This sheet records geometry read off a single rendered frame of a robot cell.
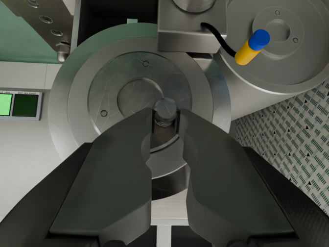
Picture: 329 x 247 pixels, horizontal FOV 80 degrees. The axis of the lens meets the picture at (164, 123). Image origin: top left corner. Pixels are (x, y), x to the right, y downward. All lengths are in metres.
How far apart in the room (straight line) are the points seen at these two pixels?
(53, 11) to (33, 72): 3.04
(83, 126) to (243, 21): 0.17
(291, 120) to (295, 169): 0.06
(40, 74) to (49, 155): 2.93
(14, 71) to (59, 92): 3.46
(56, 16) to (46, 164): 0.32
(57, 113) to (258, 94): 0.17
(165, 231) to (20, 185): 0.35
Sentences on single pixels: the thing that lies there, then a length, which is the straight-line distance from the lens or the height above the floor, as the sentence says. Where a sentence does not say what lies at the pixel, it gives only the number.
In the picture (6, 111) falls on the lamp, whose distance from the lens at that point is 0.60.
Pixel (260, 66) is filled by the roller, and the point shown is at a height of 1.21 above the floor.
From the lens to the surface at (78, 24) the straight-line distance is 0.21.
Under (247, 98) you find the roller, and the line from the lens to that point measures 0.21.
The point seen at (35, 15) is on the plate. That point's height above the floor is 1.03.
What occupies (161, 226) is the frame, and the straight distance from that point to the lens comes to 0.52.
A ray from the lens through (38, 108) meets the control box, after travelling 0.56.
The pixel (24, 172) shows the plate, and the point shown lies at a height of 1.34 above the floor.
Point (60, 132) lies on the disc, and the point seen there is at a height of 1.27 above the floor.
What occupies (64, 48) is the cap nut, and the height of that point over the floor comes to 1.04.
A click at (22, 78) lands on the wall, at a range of 3.54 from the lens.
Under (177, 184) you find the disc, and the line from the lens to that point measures 0.16.
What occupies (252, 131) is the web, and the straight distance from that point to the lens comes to 0.37.
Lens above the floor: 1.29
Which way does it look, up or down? 8 degrees down
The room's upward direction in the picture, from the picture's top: 178 degrees counter-clockwise
